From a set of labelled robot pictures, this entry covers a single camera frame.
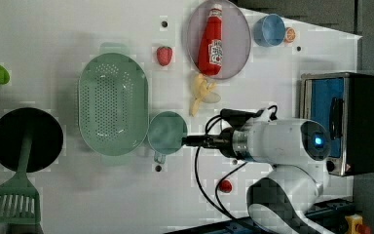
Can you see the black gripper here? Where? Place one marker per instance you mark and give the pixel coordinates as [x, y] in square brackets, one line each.
[222, 142]

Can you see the green mug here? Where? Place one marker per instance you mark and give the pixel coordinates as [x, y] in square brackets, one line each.
[165, 134]

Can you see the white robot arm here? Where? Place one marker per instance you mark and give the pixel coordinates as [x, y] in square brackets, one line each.
[297, 151]

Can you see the small red tomato toy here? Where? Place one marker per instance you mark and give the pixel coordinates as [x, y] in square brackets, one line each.
[225, 186]

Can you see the peeled banana toy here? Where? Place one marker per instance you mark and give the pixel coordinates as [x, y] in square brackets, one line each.
[202, 91]

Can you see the red ketchup bottle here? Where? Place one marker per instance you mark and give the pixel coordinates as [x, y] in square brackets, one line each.
[210, 52]

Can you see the red strawberry toy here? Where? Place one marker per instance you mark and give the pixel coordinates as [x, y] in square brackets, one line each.
[164, 55]

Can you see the blue bowl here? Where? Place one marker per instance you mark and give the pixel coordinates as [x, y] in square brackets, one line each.
[269, 31]

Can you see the green colander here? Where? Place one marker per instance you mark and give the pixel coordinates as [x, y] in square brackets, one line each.
[113, 113]

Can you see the orange slice toy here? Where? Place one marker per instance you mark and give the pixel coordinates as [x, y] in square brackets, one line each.
[290, 35]

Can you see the black toaster oven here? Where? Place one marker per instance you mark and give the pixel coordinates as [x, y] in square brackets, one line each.
[344, 104]

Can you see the green slotted spatula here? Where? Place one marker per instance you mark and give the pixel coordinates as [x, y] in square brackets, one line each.
[19, 199]

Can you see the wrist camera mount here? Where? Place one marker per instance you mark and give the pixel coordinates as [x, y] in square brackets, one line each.
[237, 118]

